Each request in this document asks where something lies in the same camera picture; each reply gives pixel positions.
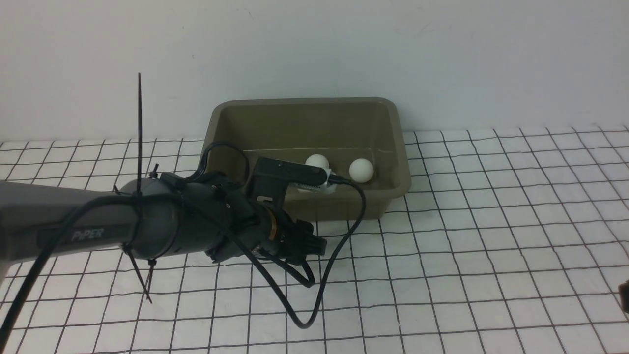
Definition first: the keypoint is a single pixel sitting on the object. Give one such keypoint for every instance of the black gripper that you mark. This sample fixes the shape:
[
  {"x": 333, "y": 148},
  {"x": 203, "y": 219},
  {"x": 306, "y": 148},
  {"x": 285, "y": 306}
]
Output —
[{"x": 255, "y": 217}]

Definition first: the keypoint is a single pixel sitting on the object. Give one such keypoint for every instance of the white ball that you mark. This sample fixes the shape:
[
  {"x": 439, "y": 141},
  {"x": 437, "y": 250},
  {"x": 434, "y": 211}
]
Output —
[
  {"x": 361, "y": 170},
  {"x": 318, "y": 160}
]

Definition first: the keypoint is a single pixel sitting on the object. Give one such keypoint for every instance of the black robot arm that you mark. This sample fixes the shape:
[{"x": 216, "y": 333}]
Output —
[{"x": 173, "y": 219}]

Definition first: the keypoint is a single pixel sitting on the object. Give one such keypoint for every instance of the olive plastic bin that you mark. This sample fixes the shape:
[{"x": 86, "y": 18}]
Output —
[{"x": 340, "y": 129}]

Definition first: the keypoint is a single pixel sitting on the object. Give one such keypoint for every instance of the black zip tie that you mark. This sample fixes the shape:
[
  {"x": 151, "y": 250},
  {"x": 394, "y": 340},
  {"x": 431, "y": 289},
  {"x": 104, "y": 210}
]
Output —
[{"x": 137, "y": 194}]

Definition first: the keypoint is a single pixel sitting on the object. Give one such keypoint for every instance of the white grid tablecloth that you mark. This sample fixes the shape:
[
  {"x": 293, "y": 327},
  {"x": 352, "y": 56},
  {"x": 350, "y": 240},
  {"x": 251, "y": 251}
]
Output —
[{"x": 508, "y": 242}]

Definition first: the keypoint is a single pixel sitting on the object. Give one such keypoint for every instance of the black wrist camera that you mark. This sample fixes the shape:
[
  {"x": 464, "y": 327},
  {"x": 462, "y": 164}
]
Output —
[{"x": 290, "y": 177}]

